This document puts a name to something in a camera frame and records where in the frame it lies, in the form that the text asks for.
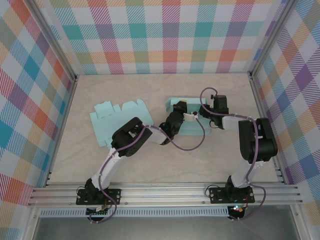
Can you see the pale blue paper box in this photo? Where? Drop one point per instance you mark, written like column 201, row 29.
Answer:
column 190, row 128
column 105, row 120

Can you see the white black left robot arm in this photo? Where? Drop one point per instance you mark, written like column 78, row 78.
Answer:
column 112, row 162

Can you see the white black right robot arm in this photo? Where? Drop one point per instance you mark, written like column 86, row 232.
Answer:
column 265, row 145

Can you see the small circuit board with LED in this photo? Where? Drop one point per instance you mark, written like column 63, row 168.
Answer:
column 237, row 208

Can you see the grey metal shelf plate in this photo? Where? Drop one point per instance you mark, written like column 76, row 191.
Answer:
column 162, row 228

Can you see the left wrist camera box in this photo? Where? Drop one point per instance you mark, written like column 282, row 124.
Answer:
column 190, row 117

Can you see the aluminium table side rail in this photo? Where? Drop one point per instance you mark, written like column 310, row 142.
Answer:
column 67, row 105
column 257, row 95

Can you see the long aluminium mounting rail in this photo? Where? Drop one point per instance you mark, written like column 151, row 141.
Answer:
column 162, row 193

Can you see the aluminium frame post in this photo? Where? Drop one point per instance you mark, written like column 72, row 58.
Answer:
column 53, row 37
column 271, row 37

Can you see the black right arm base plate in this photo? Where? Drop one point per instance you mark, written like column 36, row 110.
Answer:
column 217, row 195

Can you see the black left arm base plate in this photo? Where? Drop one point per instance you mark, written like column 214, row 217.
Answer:
column 113, row 196

